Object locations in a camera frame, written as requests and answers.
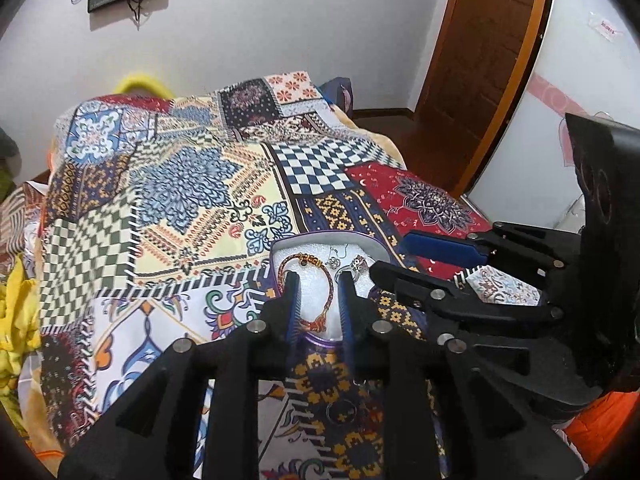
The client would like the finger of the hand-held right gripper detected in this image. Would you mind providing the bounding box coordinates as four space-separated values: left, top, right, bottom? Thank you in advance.
369 260 563 376
401 221 586 286

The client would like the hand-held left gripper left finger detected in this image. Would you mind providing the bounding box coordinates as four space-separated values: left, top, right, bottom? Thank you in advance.
57 271 303 480

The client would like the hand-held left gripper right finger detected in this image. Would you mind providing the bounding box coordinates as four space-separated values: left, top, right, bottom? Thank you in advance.
339 274 584 480

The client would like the red and gold bracelet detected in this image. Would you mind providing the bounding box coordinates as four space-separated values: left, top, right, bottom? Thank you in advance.
276 254 335 334

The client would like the purple heart-shaped jewelry box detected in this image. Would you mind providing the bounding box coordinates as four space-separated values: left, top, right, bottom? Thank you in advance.
269 230 388 350

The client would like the thin metal hoop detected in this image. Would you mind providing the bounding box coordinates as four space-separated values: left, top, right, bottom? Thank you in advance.
326 399 357 425

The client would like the patchwork printed blanket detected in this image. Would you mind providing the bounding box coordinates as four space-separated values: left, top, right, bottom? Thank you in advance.
17 71 546 480

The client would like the orange cloth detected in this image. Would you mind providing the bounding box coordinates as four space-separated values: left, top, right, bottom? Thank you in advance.
564 389 640 467

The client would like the white wardrobe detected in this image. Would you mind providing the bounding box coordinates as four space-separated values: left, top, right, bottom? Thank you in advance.
465 0 640 233

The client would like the dark blue pillow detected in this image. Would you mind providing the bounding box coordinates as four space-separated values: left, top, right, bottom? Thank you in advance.
319 77 357 120

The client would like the brown wooden door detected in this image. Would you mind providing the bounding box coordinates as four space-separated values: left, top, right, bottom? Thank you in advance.
414 0 557 196

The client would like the yellow curved object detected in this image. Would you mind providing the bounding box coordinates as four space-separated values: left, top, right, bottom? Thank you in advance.
114 73 173 97

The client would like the yellow cloth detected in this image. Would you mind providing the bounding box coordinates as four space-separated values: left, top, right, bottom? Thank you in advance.
0 255 42 411

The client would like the brown patterned cloth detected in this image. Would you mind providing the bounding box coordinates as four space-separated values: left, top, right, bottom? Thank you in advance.
0 182 50 273

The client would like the silver ring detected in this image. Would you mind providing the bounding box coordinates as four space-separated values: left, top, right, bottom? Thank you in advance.
335 255 375 286

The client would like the silver pendant necklace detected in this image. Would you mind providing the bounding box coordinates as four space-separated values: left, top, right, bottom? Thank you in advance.
324 242 351 271

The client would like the black monitor cable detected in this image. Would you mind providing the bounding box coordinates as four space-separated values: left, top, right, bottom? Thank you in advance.
127 0 153 31

